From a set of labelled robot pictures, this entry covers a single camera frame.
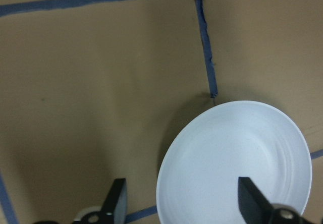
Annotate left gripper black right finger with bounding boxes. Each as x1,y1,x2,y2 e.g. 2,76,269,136
238,177,274,224

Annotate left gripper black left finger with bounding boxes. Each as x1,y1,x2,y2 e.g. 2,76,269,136
99,178,127,223

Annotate light blue plate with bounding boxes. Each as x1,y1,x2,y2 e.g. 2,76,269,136
156,101,312,223

